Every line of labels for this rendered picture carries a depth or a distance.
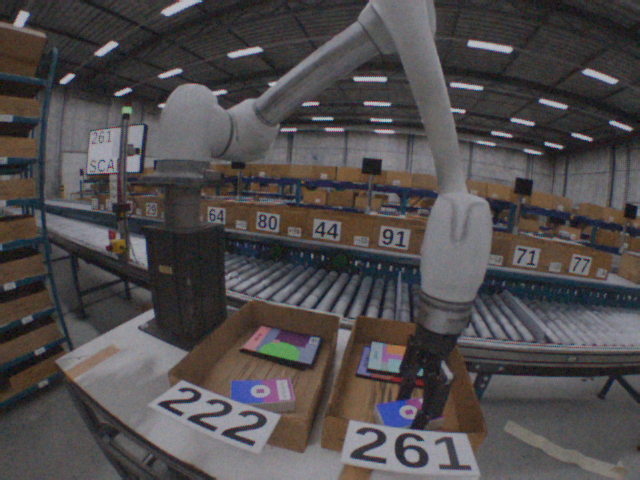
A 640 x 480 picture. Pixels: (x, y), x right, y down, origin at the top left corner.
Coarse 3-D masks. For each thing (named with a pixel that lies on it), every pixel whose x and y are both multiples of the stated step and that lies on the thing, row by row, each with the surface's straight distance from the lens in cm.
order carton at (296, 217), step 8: (256, 208) 163; (264, 208) 160; (272, 208) 190; (280, 208) 187; (288, 208) 185; (296, 208) 182; (304, 208) 180; (312, 208) 178; (256, 216) 164; (280, 216) 155; (288, 216) 153; (296, 216) 151; (304, 216) 149; (280, 224) 156; (288, 224) 154; (296, 224) 152; (304, 224) 150; (256, 232) 165; (264, 232) 162; (272, 232) 159; (280, 232) 157; (304, 232) 151
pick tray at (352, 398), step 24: (360, 336) 79; (384, 336) 78; (456, 360) 70; (336, 384) 52; (360, 384) 66; (384, 384) 67; (456, 384) 68; (336, 408) 59; (360, 408) 60; (456, 408) 66; (480, 408) 55; (336, 432) 49; (456, 432) 62; (480, 432) 53
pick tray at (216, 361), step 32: (256, 320) 83; (288, 320) 79; (320, 320) 76; (192, 352) 60; (224, 352) 73; (320, 352) 74; (192, 384) 52; (224, 384) 64; (320, 384) 52; (288, 416) 45; (288, 448) 53
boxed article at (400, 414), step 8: (408, 400) 60; (416, 400) 60; (376, 408) 57; (384, 408) 57; (392, 408) 57; (400, 408) 58; (408, 408) 58; (416, 408) 59; (376, 416) 57; (384, 416) 55; (392, 416) 56; (400, 416) 56; (408, 416) 57; (384, 424) 54; (392, 424) 54; (400, 424) 55; (408, 424) 55; (432, 424) 59; (440, 424) 60
